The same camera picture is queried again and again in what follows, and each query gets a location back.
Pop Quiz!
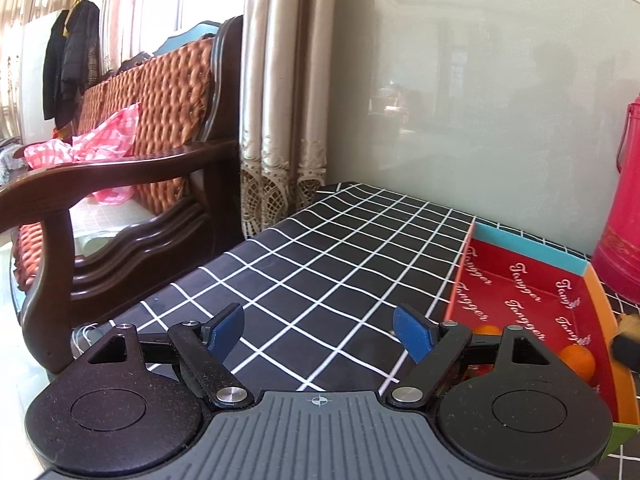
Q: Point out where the orange inside box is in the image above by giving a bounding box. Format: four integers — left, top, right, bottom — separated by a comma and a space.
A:
473, 324, 502, 336
558, 344, 597, 382

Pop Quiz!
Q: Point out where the red cardboard box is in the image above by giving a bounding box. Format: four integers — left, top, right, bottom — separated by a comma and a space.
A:
445, 221, 639, 454

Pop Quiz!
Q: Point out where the black white grid tablecloth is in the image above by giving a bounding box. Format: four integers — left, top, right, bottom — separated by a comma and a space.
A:
74, 181, 640, 480

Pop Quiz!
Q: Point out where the dark wooden sofa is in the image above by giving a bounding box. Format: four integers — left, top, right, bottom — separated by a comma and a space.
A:
1, 18, 243, 374

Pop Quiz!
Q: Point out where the orange with brown top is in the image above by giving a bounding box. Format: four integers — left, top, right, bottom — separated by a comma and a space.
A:
617, 314, 640, 340

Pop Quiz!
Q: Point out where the red thermos flask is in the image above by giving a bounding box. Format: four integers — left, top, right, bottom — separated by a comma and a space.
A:
591, 98, 640, 304

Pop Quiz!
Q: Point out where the pink checkered plastic bag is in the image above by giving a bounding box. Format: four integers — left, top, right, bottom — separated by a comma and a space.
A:
22, 102, 142, 206

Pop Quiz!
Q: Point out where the orange woven sofa cushion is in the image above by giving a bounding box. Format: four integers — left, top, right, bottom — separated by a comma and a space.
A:
12, 34, 215, 291

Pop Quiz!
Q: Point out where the black hanging coat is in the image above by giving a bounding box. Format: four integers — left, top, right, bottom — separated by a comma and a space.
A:
42, 0, 100, 129

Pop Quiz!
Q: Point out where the beige lace curtain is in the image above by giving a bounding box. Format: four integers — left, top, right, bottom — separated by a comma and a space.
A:
239, 0, 335, 237

